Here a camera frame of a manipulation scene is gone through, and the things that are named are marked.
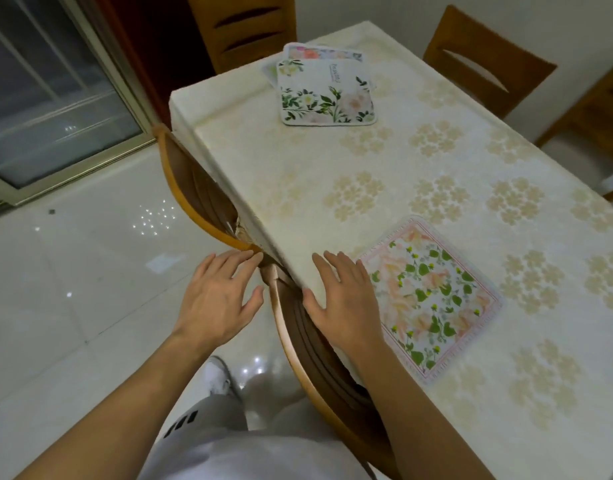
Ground person's left hand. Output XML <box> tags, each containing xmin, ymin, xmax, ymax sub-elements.
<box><xmin>173</xmin><ymin>250</ymin><xmax>265</xmax><ymax>349</ymax></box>

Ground person's right hand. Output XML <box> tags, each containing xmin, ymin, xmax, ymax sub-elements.
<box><xmin>302</xmin><ymin>251</ymin><xmax>388</xmax><ymax>353</ymax></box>

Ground person's right forearm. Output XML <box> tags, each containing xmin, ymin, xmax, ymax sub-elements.
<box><xmin>334</xmin><ymin>340</ymin><xmax>497</xmax><ymax>480</ymax></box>

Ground person's left forearm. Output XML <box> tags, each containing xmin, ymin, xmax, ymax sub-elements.
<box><xmin>14</xmin><ymin>333</ymin><xmax>222</xmax><ymax>480</ymax></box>

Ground pink floral square placemat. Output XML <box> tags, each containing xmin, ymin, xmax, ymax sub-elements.
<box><xmin>357</xmin><ymin>215</ymin><xmax>505</xmax><ymax>386</ymax></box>

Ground wooden dining chair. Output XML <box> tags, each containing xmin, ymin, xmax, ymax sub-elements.
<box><xmin>262</xmin><ymin>262</ymin><xmax>403</xmax><ymax>480</ymax></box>
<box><xmin>535</xmin><ymin>57</ymin><xmax>613</xmax><ymax>201</ymax></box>
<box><xmin>154</xmin><ymin>123</ymin><xmax>263</xmax><ymax>254</ymax></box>
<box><xmin>423</xmin><ymin>5</ymin><xmax>558</xmax><ymax>120</ymax></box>
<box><xmin>186</xmin><ymin>0</ymin><xmax>298</xmax><ymax>75</ymax></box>

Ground white shoe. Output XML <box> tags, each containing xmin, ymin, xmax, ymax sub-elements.
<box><xmin>205</xmin><ymin>355</ymin><xmax>240</xmax><ymax>398</ymax></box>

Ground cream floral patterned tablecloth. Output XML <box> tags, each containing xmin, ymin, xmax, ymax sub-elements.
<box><xmin>169</xmin><ymin>21</ymin><xmax>613</xmax><ymax>480</ymax></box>

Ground grey trousers with black stripes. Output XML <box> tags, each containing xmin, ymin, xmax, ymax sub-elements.
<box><xmin>161</xmin><ymin>394</ymin><xmax>248</xmax><ymax>441</ymax></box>

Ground white shirt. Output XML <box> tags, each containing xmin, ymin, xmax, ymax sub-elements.
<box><xmin>138</xmin><ymin>426</ymin><xmax>373</xmax><ymax>480</ymax></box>

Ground white placemat with green leaves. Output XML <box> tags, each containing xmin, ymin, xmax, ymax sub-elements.
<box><xmin>278</xmin><ymin>59</ymin><xmax>378</xmax><ymax>127</ymax></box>

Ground pale floral placemat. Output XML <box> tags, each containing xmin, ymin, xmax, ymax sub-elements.
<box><xmin>262</xmin><ymin>60</ymin><xmax>287</xmax><ymax>89</ymax></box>

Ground pink flower placemat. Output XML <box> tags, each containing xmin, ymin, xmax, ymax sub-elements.
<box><xmin>283</xmin><ymin>42</ymin><xmax>363</xmax><ymax>65</ymax></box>

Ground dark red wooden door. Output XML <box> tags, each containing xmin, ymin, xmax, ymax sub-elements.
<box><xmin>93</xmin><ymin>0</ymin><xmax>217</xmax><ymax>130</ymax></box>

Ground sliding glass door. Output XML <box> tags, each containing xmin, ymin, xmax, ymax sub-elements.
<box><xmin>0</xmin><ymin>0</ymin><xmax>158</xmax><ymax>211</ymax></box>

